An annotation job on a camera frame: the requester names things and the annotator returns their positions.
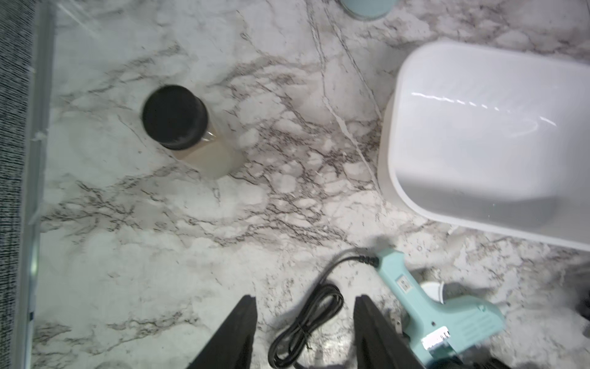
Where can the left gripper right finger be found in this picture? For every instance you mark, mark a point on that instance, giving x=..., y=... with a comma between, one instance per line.
x=378, y=345

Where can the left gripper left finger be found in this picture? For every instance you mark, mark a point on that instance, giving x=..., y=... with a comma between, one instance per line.
x=231, y=346

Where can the mint green glue gun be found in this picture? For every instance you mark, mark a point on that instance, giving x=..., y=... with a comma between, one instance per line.
x=437, y=330

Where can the white storage box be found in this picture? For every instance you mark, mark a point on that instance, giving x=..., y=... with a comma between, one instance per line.
x=490, y=139

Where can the small jar black lid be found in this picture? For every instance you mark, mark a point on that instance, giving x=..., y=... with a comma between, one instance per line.
x=179, y=121

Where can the mint green bottle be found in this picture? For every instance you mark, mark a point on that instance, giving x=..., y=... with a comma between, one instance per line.
x=368, y=10

